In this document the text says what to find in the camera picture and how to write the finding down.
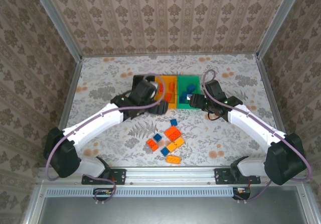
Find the blue lego brick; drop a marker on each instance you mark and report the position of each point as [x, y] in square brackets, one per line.
[173, 122]
[191, 87]
[183, 100]
[165, 151]
[184, 94]
[157, 137]

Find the round red-orange lego piece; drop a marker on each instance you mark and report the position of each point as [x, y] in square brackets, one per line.
[160, 89]

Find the large red-orange lego brick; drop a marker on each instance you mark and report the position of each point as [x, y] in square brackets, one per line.
[173, 133]

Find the long yellow lego brick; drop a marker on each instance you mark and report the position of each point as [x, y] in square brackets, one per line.
[173, 159]
[175, 143]

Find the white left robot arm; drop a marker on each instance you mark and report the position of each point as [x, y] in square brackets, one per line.
[95, 122]

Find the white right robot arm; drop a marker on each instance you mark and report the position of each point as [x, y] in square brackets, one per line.
[255, 127]

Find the green plastic container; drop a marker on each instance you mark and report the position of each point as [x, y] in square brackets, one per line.
[181, 81]

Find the orange plastic container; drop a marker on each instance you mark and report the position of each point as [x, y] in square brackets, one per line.
[168, 79]

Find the black plastic container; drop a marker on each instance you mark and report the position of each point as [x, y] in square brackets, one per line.
[136, 82]

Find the black connector socket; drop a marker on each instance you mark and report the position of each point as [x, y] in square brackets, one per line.
[242, 191]

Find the grey metal panel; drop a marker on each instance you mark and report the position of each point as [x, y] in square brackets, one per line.
[170, 211]

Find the aluminium back rail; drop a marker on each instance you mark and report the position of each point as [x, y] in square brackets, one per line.
[175, 55]

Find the aluminium side rail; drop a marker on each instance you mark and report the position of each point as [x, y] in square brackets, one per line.
[69, 96]
[272, 96]

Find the aluminium front rail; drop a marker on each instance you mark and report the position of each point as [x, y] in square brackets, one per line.
[170, 176]

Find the aluminium frame post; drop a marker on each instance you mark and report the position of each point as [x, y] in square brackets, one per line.
[279, 20]
[57, 20]

